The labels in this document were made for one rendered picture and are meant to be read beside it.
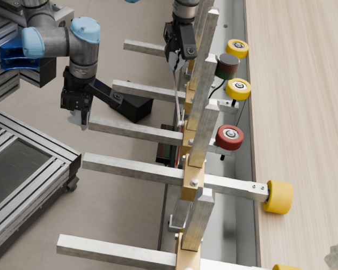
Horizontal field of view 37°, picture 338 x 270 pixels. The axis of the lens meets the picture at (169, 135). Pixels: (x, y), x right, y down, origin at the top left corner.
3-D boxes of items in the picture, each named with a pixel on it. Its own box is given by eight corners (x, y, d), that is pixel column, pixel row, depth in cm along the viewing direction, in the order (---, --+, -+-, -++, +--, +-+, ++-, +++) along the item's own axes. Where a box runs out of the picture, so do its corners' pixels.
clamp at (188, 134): (179, 157, 148) (182, 145, 145) (182, 127, 158) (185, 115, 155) (197, 160, 149) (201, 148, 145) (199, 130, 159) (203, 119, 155)
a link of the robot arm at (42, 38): (20, 39, 133) (61, 39, 136) (24, 65, 125) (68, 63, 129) (19, 13, 127) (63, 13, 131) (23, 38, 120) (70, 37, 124)
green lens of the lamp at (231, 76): (213, 77, 136) (215, 70, 134) (214, 65, 140) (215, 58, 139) (235, 82, 136) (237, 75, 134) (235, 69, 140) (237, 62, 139)
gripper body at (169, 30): (183, 38, 166) (191, 5, 158) (191, 53, 160) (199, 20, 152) (161, 38, 163) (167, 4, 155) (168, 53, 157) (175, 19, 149)
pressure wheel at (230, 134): (208, 166, 151) (217, 138, 143) (209, 148, 157) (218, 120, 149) (234, 171, 152) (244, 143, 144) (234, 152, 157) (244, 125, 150)
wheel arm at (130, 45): (122, 51, 189) (124, 42, 186) (124, 46, 191) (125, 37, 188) (235, 73, 191) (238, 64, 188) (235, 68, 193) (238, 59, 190)
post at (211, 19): (179, 127, 183) (208, 9, 151) (179, 120, 186) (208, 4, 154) (189, 128, 183) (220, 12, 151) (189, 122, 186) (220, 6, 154)
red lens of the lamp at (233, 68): (215, 70, 134) (218, 63, 133) (216, 58, 138) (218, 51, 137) (237, 74, 134) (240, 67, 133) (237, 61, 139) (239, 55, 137)
